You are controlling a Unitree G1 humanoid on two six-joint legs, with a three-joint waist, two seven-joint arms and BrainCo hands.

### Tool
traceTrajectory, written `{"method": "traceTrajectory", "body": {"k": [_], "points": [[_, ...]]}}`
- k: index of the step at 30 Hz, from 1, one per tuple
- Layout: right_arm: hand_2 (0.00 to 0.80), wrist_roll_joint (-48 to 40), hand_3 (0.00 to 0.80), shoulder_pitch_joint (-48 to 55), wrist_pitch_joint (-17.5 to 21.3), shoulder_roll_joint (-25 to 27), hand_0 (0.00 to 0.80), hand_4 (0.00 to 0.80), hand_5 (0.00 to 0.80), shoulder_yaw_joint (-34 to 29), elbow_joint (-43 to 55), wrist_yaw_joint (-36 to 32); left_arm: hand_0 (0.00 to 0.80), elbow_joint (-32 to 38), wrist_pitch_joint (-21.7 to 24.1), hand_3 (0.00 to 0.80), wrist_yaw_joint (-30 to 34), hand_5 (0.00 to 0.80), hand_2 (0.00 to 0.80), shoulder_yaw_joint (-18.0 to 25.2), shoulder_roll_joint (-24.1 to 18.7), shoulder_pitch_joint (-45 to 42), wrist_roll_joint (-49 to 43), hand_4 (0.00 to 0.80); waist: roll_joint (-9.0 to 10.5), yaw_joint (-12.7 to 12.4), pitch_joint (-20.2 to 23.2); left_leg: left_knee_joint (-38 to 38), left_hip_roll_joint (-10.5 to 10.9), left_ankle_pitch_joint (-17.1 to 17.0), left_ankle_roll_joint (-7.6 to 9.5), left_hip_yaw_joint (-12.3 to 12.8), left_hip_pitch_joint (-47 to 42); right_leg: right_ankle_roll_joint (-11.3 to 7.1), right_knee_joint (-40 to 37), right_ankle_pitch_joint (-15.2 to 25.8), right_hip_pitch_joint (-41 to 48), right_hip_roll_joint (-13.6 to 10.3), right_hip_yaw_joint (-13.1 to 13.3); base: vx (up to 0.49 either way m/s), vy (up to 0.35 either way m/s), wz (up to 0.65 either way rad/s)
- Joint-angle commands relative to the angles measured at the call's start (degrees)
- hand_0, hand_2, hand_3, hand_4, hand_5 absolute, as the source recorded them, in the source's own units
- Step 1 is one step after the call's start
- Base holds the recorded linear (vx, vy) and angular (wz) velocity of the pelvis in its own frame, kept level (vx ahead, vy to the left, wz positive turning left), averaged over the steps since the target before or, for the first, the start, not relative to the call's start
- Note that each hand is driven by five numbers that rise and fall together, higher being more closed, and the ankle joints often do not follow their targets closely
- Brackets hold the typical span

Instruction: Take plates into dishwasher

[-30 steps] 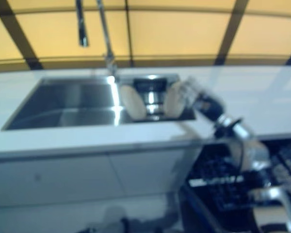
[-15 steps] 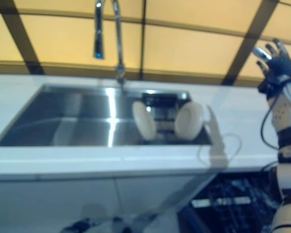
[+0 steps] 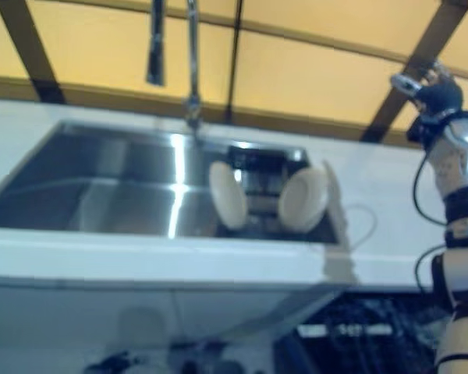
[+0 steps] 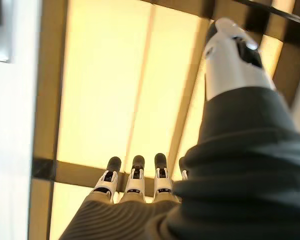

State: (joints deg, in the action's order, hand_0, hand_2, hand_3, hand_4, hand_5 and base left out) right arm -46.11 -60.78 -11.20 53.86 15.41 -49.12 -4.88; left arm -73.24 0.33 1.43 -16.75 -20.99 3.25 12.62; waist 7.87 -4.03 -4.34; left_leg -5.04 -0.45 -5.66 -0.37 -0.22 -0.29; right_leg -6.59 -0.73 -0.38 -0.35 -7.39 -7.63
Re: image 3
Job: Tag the yellow window with dark frame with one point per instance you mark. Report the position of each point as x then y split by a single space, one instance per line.
101 50

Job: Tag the chrome kitchen faucet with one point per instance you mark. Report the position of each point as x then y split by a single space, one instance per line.
193 58

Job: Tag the stainless steel sink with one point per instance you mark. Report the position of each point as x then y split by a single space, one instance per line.
101 175

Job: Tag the cream ceramic plate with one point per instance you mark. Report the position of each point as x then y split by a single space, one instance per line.
302 198
228 195

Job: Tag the robot left hand dark glove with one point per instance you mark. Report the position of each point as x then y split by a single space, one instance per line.
115 362

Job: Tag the robot right hand dark glove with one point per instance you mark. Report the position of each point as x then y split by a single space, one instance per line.
440 95

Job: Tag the white base cabinet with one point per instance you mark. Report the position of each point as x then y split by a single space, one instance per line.
82 319

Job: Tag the black sink drying rack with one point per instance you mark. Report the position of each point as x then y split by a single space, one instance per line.
263 183

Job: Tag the built-in dishwasher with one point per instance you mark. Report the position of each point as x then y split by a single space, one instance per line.
355 331

